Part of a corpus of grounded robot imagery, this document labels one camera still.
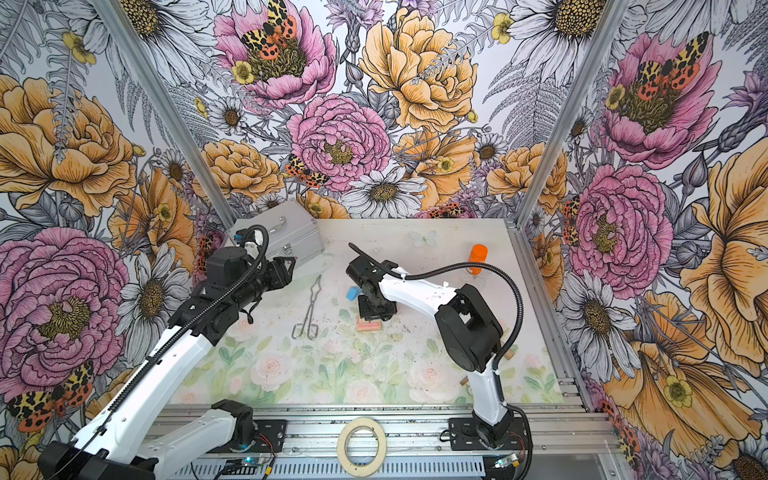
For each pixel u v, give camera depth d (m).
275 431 0.75
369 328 0.91
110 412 0.40
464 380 0.83
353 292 1.00
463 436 0.74
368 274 0.67
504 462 0.72
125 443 0.39
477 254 1.00
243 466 0.73
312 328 0.93
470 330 0.51
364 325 0.91
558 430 0.76
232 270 0.55
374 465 0.67
